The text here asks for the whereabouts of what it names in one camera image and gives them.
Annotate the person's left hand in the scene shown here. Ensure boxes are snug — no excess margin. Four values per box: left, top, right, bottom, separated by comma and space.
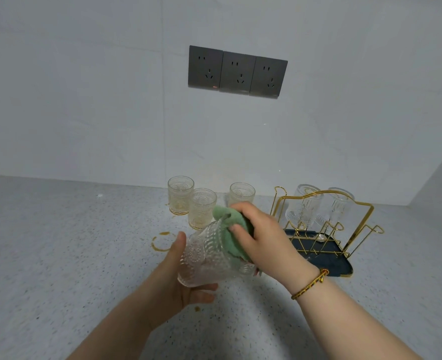
138, 231, 219, 331

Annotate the person's right hand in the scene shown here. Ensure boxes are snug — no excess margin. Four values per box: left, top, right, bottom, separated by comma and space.
228, 201, 321, 294

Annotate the green cloth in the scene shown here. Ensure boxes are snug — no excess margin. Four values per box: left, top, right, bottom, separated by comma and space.
212, 204, 261, 276

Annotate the single embossed clear glass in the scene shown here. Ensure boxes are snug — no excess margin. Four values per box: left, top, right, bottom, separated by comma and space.
316, 187, 355, 231
177, 217, 258, 289
285, 184, 324, 229

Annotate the gold wire cup rack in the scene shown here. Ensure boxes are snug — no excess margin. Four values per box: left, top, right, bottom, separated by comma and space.
269, 186, 385, 278

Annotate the cluster of embossed glasses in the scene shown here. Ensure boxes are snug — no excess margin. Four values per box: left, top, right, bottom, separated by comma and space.
167, 175, 256, 230

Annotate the person's right forearm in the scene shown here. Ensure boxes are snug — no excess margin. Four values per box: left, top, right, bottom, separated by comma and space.
295, 275, 423, 360

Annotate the gold bracelet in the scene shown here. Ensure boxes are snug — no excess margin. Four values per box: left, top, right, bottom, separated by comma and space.
290, 268, 330, 301

